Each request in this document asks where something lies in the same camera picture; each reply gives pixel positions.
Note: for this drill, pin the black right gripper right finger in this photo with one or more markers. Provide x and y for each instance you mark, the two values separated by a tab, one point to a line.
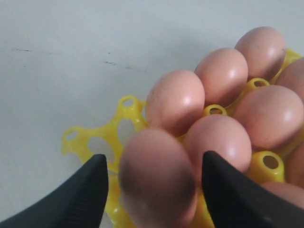
235	201

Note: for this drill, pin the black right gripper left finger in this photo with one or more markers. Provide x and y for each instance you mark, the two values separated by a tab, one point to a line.
78	203

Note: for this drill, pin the brown egg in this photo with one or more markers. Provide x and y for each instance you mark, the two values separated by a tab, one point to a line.
292	77
286	191
175	102
294	171
272	116
224	73
222	134
264	49
157	181

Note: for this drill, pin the yellow plastic egg tray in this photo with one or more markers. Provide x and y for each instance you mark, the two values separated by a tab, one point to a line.
130	118

